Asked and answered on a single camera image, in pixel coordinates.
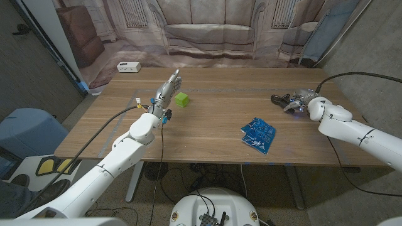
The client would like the printed living room backdrop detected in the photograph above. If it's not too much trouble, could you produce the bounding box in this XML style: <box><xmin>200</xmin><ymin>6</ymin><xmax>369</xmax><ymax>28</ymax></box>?
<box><xmin>52</xmin><ymin>0</ymin><xmax>373</xmax><ymax>95</ymax></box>

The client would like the white table leg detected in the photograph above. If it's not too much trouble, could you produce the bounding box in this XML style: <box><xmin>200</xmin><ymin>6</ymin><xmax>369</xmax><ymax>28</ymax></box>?
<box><xmin>284</xmin><ymin>165</ymin><xmax>306</xmax><ymax>210</ymax></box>
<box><xmin>125</xmin><ymin>161</ymin><xmax>145</xmax><ymax>203</ymax></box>

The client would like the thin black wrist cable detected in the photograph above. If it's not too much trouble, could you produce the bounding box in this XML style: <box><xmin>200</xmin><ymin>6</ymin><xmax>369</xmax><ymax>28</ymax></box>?
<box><xmin>149</xmin><ymin>124</ymin><xmax>165</xmax><ymax>226</ymax></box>
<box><xmin>326</xmin><ymin>136</ymin><xmax>402</xmax><ymax>198</ymax></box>

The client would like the blue folding panel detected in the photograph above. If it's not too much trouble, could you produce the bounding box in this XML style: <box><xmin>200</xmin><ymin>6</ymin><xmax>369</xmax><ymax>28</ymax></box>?
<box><xmin>298</xmin><ymin>0</ymin><xmax>362</xmax><ymax>65</ymax></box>

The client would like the person's dark trouser leg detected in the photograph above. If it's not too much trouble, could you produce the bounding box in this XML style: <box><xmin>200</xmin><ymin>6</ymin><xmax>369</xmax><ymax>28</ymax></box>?
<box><xmin>0</xmin><ymin>179</ymin><xmax>45</xmax><ymax>219</ymax></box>

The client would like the thin black left wrist cable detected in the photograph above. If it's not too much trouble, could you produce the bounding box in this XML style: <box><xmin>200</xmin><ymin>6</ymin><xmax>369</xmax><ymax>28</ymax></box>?
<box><xmin>149</xmin><ymin>124</ymin><xmax>165</xmax><ymax>226</ymax></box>

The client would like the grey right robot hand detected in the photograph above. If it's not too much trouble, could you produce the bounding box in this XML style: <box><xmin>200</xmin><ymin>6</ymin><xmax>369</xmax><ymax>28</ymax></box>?
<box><xmin>283</xmin><ymin>88</ymin><xmax>321</xmax><ymax>113</ymax></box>

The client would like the small white box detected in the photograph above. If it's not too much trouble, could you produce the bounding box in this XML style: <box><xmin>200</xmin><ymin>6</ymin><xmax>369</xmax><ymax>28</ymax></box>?
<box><xmin>116</xmin><ymin>62</ymin><xmax>142</xmax><ymax>73</ymax></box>

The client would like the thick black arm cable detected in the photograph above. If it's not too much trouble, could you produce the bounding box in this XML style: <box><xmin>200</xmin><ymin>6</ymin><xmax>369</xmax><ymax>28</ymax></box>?
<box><xmin>315</xmin><ymin>72</ymin><xmax>402</xmax><ymax>94</ymax></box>
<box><xmin>18</xmin><ymin>105</ymin><xmax>148</xmax><ymax>214</ymax></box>

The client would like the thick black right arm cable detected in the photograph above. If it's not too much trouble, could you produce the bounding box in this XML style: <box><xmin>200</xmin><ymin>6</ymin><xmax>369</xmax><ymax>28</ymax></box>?
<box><xmin>315</xmin><ymin>72</ymin><xmax>402</xmax><ymax>94</ymax></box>

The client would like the green cube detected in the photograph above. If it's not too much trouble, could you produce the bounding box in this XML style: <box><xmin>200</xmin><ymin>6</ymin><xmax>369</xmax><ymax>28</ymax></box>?
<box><xmin>174</xmin><ymin>92</ymin><xmax>190</xmax><ymax>108</ymax></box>

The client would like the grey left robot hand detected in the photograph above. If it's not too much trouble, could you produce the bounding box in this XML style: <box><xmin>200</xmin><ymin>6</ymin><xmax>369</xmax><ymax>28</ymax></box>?
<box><xmin>149</xmin><ymin>68</ymin><xmax>183</xmax><ymax>119</ymax></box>

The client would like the black grip strengthener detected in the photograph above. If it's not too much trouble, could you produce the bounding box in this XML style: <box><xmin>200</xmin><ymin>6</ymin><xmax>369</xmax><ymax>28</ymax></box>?
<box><xmin>270</xmin><ymin>94</ymin><xmax>296</xmax><ymax>114</ymax></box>

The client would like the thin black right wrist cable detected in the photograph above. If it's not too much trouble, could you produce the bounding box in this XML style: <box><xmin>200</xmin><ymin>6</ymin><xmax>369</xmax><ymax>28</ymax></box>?
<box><xmin>326</xmin><ymin>136</ymin><xmax>402</xmax><ymax>198</ymax></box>

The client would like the blue gel bag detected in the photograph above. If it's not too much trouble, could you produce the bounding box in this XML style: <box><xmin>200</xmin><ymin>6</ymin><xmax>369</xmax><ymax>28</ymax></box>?
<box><xmin>241</xmin><ymin>117</ymin><xmax>277</xmax><ymax>155</ymax></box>

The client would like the round black floor fan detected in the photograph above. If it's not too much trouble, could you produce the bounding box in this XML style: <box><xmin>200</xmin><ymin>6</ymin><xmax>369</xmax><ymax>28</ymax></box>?
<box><xmin>144</xmin><ymin>161</ymin><xmax>169</xmax><ymax>181</ymax></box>

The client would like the person's black shoe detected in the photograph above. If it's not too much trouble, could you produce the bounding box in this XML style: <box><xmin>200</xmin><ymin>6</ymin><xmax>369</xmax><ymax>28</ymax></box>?
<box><xmin>40</xmin><ymin>178</ymin><xmax>70</xmax><ymax>200</ymax></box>

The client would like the white and yellow board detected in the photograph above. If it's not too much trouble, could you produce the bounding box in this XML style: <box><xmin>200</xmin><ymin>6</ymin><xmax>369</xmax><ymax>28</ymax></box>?
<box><xmin>0</xmin><ymin>154</ymin><xmax>85</xmax><ymax>192</ymax></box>

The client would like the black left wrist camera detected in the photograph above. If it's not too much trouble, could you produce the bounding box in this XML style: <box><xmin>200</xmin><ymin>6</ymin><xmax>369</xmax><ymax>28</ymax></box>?
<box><xmin>161</xmin><ymin>109</ymin><xmax>173</xmax><ymax>125</ymax></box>

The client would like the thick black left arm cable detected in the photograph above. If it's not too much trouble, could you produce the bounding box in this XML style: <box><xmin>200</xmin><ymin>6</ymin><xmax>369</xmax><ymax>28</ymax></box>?
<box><xmin>18</xmin><ymin>105</ymin><xmax>148</xmax><ymax>214</ymax></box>

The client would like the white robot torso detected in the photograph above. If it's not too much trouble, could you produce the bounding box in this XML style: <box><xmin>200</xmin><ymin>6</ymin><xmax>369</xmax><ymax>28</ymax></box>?
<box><xmin>169</xmin><ymin>187</ymin><xmax>261</xmax><ymax>226</ymax></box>

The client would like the blue-grey bin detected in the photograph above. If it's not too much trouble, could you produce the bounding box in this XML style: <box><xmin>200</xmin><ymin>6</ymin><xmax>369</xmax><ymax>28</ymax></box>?
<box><xmin>0</xmin><ymin>107</ymin><xmax>69</xmax><ymax>160</ymax></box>

